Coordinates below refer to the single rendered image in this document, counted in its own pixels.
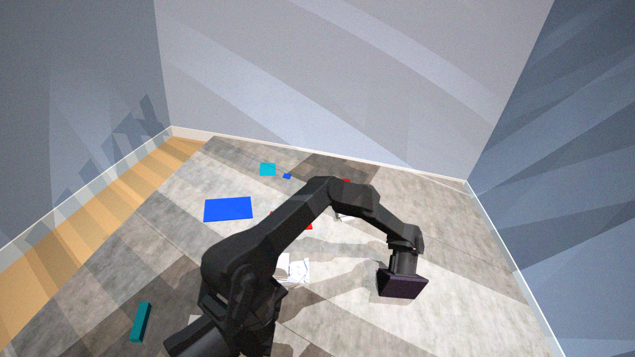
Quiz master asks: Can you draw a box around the cyan rectangular bar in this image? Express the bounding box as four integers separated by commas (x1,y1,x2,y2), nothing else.
129,302,152,343

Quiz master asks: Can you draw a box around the cyan flat square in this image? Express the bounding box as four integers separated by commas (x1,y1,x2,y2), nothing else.
259,163,276,176

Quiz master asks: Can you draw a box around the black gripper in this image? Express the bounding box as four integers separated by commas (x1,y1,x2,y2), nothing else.
237,300,282,357

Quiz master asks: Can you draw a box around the blue flat rectangular plate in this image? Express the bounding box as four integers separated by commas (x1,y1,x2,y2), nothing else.
203,196,253,222

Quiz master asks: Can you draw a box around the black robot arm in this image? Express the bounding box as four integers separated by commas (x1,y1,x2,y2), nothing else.
163,176,425,357

